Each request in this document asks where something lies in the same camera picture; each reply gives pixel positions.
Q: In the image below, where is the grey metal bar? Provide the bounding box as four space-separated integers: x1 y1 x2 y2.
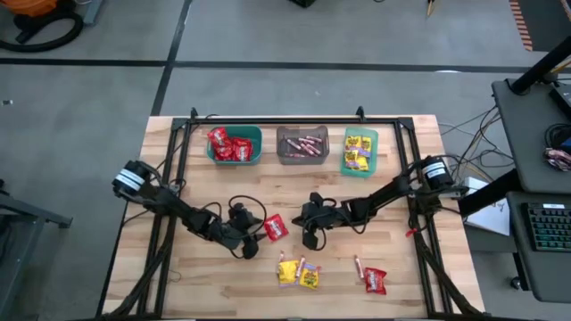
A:
81 0 104 27

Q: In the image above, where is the light green plastic bin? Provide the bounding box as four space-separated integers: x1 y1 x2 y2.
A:
339 127 380 178

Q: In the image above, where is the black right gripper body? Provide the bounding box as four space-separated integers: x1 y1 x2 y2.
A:
302 192 353 251

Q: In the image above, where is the black aluminium table frame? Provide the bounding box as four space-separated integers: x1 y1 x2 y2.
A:
100 106 487 320

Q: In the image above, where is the black slanted stand leg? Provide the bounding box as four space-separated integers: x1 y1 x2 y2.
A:
458 168 514 218

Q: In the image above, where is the grey metal cart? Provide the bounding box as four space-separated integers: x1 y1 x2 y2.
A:
0 177 74 321

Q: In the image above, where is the grey translucent plastic bin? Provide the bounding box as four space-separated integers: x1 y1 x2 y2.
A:
276 124 331 166

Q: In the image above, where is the black desk device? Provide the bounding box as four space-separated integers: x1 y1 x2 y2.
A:
549 82 571 119

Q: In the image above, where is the black mat orange striped edge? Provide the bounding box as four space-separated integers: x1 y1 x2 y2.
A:
508 0 571 53

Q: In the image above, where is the white adapter box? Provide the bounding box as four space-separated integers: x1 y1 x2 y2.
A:
461 176 492 197

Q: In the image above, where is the backlit black keyboard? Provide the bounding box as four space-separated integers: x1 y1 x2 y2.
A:
525 202 571 253

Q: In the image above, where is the black vacuum hose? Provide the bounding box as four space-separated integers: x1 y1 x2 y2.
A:
0 9 86 54

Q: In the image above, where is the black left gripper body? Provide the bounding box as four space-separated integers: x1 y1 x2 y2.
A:
209 202 264 260

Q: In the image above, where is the grey desk with keyboard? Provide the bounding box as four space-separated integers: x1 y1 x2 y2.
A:
506 190 571 304

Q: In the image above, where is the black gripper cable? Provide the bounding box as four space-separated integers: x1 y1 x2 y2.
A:
227 194 269 226
301 195 343 251

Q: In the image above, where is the orange vacuum cleaner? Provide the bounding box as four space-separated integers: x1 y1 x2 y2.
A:
12 0 60 18

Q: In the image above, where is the black coiled cable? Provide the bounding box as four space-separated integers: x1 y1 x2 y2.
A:
543 122 571 151

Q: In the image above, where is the grey desk with pole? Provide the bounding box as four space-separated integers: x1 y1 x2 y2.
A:
492 78 571 195

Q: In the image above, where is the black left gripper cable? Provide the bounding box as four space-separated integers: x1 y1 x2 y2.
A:
227 194 269 226

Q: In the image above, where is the thick black pole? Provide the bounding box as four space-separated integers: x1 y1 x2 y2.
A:
509 34 571 95

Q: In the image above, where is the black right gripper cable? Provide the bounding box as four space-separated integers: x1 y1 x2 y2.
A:
301 195 343 251

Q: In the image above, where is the dark green plastic bin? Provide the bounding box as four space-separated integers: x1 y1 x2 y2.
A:
205 125 264 167

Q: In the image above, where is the black floor cable bundle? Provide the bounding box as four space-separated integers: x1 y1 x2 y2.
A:
439 104 515 179

